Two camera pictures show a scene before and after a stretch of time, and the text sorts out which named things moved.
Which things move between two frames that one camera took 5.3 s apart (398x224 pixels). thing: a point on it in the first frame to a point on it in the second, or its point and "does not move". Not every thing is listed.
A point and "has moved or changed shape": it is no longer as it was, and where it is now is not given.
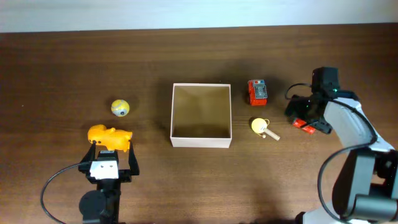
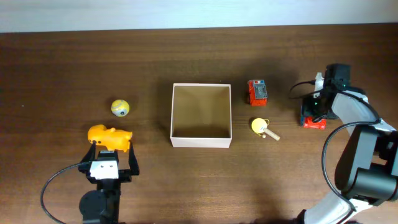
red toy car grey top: [298, 122] has moved or changed shape
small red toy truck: [258, 92] does not move
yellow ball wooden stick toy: [259, 126] does not move
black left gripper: [126, 174] does not move
